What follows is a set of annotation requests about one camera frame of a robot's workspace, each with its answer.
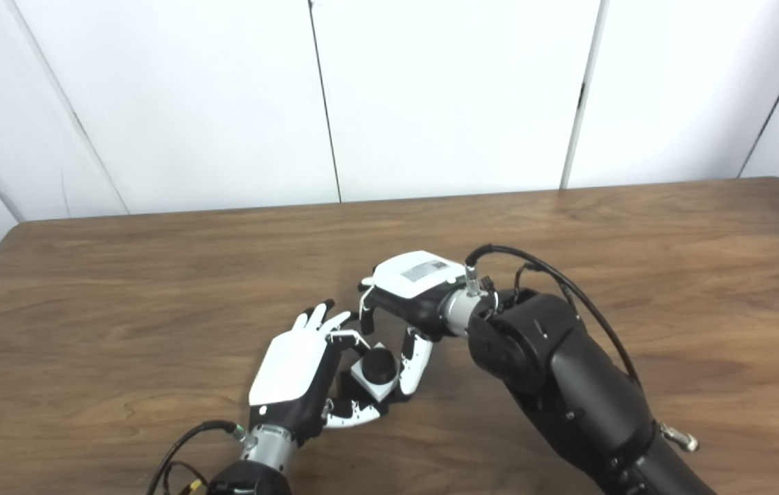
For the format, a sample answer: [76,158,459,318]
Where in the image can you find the thick black left wrist cable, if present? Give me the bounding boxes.
[146,420,249,495]

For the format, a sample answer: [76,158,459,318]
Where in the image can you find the thick black right wrist cable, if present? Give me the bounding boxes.
[465,244,699,453]

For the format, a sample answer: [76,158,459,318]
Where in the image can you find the thin left wire yellow tag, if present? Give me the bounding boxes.
[162,461,204,495]

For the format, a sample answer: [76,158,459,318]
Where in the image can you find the black peg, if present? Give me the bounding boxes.
[338,348,404,419]

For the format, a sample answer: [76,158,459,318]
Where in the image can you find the white and black right hand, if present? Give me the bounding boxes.
[356,251,469,403]

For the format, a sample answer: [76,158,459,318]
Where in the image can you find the thin black right wrist wire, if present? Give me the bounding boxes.
[482,263,541,303]

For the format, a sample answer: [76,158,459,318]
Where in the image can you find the white and black left hand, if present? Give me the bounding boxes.
[248,299,390,448]

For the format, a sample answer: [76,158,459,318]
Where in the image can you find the thick black wrist cable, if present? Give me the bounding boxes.
[465,244,699,453]
[146,420,249,495]

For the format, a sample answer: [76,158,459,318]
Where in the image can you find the white square piece with hole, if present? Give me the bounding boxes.
[350,342,402,404]

